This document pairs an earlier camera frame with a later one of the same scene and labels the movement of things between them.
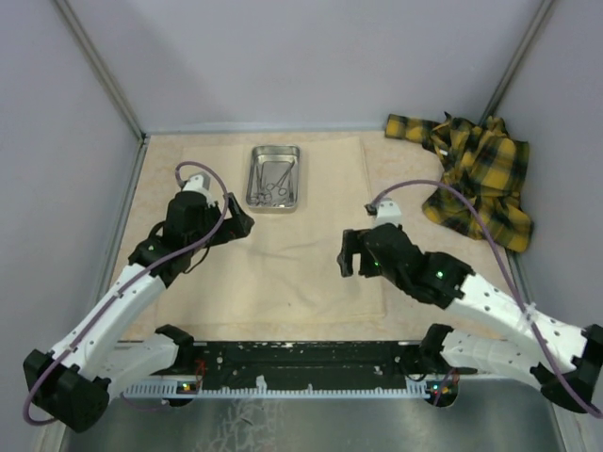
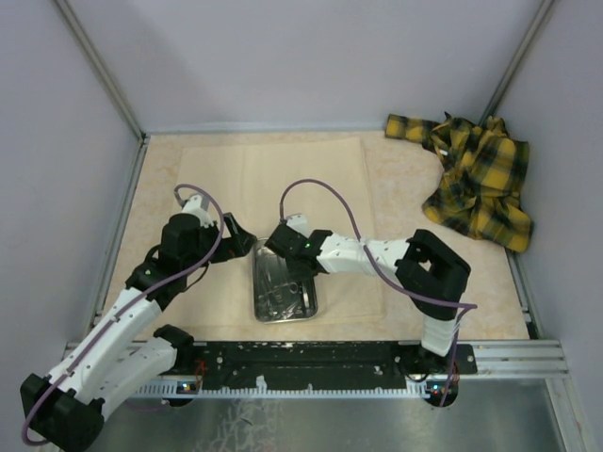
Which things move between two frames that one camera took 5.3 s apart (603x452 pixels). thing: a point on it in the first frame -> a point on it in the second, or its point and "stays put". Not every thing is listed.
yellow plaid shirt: (484, 160) stays put
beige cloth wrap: (285, 268) stays put
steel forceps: (281, 189) -> (293, 288)
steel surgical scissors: (261, 198) -> (276, 291)
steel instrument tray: (273, 178) -> (278, 297)
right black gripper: (352, 244) -> (298, 274)
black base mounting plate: (300, 364) stays put
